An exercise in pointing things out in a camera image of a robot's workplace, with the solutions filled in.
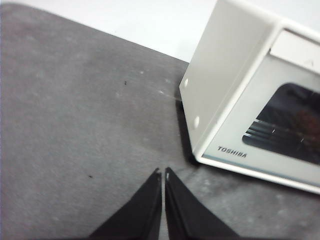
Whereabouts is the glass oven door with handle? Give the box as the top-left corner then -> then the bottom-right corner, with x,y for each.
201,28 -> 320,181

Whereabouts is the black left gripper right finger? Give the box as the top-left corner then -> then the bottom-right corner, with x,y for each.
164,166 -> 243,240

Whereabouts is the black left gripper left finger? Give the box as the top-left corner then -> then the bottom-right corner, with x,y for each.
88,167 -> 164,240

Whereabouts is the metal wire oven rack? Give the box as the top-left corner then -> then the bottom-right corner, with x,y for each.
243,119 -> 278,141

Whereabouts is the white toaster oven body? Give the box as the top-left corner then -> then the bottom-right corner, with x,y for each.
178,0 -> 320,195

